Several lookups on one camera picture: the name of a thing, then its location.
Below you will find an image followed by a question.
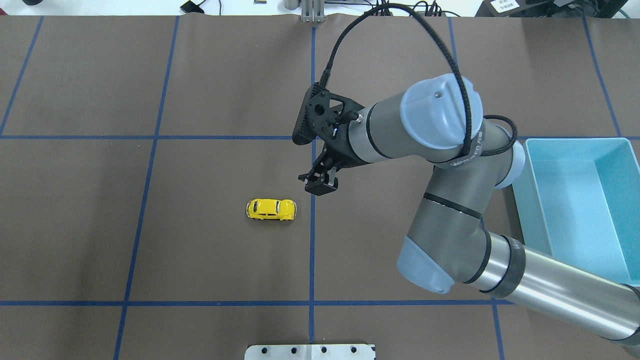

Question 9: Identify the brown paper table mat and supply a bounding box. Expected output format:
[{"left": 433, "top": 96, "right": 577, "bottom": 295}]
[{"left": 1, "top": 14, "right": 630, "bottom": 360}]

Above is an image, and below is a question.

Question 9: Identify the aluminium frame post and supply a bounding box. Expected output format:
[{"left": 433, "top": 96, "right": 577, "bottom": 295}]
[{"left": 298, "top": 0, "right": 326, "bottom": 23}]

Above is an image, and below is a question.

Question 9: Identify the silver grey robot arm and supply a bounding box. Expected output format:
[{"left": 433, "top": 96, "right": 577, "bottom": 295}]
[{"left": 293, "top": 73, "right": 640, "bottom": 357}]

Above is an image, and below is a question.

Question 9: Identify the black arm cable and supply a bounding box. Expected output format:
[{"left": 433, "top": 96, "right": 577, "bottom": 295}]
[{"left": 317, "top": 2, "right": 518, "bottom": 161}]

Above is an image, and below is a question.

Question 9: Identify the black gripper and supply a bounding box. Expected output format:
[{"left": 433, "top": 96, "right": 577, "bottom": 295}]
[{"left": 298, "top": 127, "right": 370, "bottom": 196}]

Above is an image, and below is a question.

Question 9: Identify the yellow beetle toy car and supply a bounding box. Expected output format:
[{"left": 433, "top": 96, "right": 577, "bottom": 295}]
[{"left": 245, "top": 198, "right": 298, "bottom": 221}]

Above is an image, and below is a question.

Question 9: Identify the small metal cylinder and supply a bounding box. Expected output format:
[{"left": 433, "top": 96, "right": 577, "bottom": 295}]
[{"left": 282, "top": 0, "right": 301, "bottom": 10}]

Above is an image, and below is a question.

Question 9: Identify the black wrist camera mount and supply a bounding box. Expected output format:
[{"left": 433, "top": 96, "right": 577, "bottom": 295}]
[{"left": 291, "top": 82, "right": 365, "bottom": 147}]

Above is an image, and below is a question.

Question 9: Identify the light blue plastic bin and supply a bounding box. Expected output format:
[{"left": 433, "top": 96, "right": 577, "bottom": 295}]
[{"left": 512, "top": 137, "right": 640, "bottom": 287}]

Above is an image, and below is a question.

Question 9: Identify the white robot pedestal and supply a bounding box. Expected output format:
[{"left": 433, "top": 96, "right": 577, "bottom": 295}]
[{"left": 244, "top": 343, "right": 377, "bottom": 360}]

